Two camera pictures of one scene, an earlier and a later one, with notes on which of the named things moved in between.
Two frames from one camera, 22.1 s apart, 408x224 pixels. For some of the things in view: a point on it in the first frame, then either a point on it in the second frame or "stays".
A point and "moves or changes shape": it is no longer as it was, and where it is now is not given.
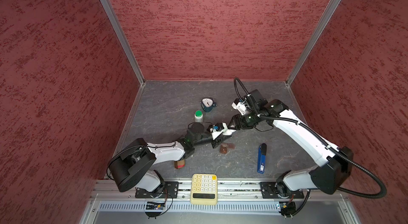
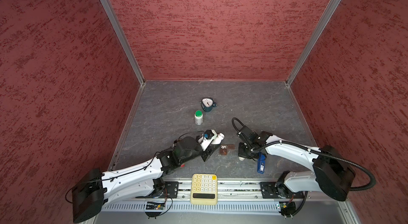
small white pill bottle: (228, 132) moves or changes shape
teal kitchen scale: (207, 104) stays
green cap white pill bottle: (198, 116) stays
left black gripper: (218, 140) → (208, 152)
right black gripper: (239, 122) → (241, 154)
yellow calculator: (204, 189) stays
